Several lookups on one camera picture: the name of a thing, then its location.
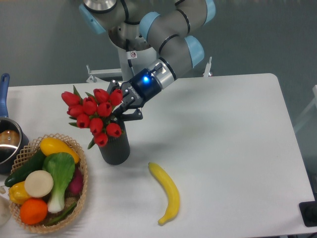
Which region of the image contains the green bok choy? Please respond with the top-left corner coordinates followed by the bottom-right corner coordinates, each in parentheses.
top-left (43, 152), bottom-right (75, 213)

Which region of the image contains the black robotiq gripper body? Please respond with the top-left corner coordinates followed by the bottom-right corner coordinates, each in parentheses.
top-left (113, 68), bottom-right (162, 117)

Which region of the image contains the black device at edge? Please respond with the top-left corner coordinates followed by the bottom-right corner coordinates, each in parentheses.
top-left (299, 201), bottom-right (317, 227)

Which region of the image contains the yellow bell pepper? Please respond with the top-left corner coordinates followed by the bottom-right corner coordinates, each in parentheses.
top-left (9, 181), bottom-right (31, 205)

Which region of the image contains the woven wicker basket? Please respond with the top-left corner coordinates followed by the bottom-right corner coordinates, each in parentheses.
top-left (9, 133), bottom-right (88, 234)

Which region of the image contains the round white radish slice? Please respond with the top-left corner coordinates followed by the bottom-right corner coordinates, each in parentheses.
top-left (24, 170), bottom-right (53, 198)

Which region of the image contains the blue handled saucepan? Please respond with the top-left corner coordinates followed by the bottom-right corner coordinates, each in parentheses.
top-left (0, 73), bottom-right (29, 174)

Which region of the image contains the yellow squash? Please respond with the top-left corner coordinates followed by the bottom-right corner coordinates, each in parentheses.
top-left (40, 137), bottom-right (80, 164)

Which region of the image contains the purple sweet potato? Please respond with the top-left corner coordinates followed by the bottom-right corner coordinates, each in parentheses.
top-left (68, 167), bottom-right (83, 195)

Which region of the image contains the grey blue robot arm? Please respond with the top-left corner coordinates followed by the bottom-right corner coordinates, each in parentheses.
top-left (112, 0), bottom-right (215, 121)

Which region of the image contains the yellow banana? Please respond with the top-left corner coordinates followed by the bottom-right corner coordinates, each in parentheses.
top-left (148, 162), bottom-right (180, 226)

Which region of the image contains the dark green cucumber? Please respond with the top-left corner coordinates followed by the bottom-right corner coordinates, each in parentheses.
top-left (4, 149), bottom-right (46, 187)

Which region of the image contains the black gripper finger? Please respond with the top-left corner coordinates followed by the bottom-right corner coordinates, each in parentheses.
top-left (106, 80), bottom-right (122, 93)
top-left (116, 109), bottom-right (143, 121)

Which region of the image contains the white garlic piece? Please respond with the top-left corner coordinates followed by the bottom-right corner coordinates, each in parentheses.
top-left (0, 186), bottom-right (6, 194)

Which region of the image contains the red tulip bouquet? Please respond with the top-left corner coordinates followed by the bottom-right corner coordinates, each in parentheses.
top-left (61, 87), bottom-right (123, 149)

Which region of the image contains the green chili pepper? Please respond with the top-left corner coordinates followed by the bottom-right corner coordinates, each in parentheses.
top-left (45, 202), bottom-right (77, 226)

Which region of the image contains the orange fruit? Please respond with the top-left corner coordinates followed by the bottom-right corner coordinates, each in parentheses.
top-left (19, 198), bottom-right (48, 225)

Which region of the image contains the dark grey ribbed vase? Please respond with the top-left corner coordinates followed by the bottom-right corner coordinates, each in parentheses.
top-left (99, 120), bottom-right (130, 165)

